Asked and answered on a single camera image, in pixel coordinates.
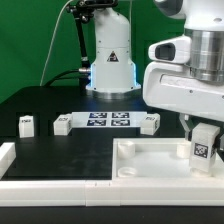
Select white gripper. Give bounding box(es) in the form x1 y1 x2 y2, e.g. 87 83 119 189
143 62 224 141

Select white square table top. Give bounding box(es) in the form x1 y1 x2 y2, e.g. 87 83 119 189
111 137 224 184

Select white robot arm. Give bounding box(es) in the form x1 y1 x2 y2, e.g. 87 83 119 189
86 0 224 123

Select white marker sheet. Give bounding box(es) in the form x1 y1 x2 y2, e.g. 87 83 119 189
72 111 147 128

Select white U-shaped fence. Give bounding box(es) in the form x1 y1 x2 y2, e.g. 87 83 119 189
0 143 224 207

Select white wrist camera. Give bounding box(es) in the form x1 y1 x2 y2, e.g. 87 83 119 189
148 35 192 64

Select black cable bundle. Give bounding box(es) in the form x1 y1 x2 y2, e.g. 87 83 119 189
44 68 93 88

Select white cable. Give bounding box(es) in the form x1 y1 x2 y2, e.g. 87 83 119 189
39 0 74 87

